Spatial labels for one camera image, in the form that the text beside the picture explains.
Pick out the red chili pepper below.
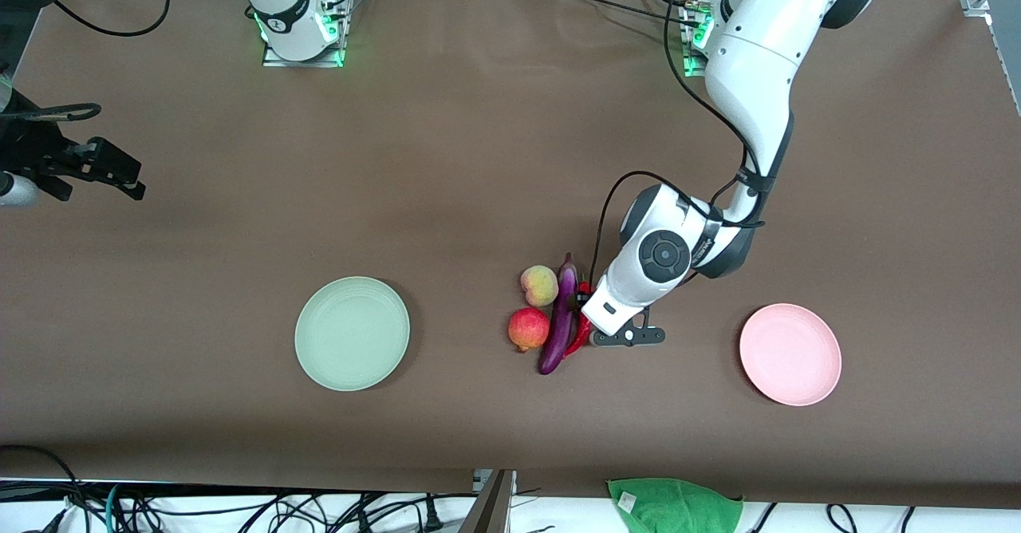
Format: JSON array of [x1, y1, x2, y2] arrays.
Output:
[[563, 281, 596, 359]]

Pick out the purple eggplant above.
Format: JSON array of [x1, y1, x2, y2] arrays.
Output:
[[538, 252, 579, 376]]

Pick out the peach fruit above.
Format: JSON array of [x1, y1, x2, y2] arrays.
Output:
[[520, 265, 559, 308]]

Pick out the red pomegranate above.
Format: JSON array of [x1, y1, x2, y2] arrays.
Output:
[[507, 307, 551, 353]]

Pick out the pink round plate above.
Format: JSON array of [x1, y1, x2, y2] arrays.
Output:
[[739, 303, 842, 407]]

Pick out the green towel cloth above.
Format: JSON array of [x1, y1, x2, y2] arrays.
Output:
[[606, 478, 744, 533]]

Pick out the large table cover sheet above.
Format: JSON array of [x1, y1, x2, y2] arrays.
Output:
[[0, 0, 1021, 492]]

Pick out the light green round plate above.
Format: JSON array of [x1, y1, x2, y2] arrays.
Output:
[[294, 276, 411, 392]]

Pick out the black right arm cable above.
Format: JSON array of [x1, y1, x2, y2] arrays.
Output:
[[0, 0, 171, 124]]

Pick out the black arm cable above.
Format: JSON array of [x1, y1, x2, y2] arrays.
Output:
[[590, 0, 771, 282], [0, 0, 171, 124]]

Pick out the grey metal post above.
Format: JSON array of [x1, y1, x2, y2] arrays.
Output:
[[456, 469, 518, 533]]

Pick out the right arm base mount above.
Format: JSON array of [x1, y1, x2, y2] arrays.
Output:
[[260, 0, 353, 69]]

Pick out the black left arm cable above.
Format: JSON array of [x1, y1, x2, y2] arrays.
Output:
[[590, 0, 771, 282]]

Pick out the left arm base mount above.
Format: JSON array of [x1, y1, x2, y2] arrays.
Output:
[[678, 0, 723, 79]]

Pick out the thin black table cable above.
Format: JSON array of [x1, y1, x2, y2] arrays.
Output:
[[549, 0, 704, 28]]

